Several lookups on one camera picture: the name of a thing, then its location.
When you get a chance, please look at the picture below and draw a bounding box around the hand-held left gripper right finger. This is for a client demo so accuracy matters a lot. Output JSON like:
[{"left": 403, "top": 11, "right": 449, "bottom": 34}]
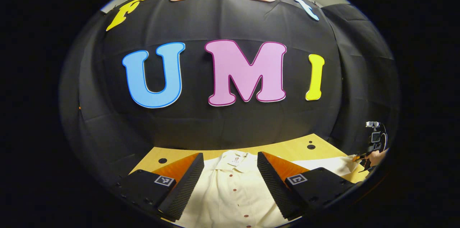
[{"left": 257, "top": 151, "right": 357, "bottom": 220}]

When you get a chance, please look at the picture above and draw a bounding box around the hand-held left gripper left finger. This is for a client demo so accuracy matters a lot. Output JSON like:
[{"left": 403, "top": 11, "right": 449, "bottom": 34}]
[{"left": 114, "top": 152, "right": 205, "bottom": 221}]

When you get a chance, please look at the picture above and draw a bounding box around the white buttoned shirt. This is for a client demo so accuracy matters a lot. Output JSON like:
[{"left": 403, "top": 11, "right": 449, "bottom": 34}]
[{"left": 175, "top": 150, "right": 360, "bottom": 228}]

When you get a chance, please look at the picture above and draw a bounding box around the black backdrop cloth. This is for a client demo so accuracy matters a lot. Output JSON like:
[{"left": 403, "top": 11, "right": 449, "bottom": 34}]
[{"left": 59, "top": 0, "right": 401, "bottom": 185}]

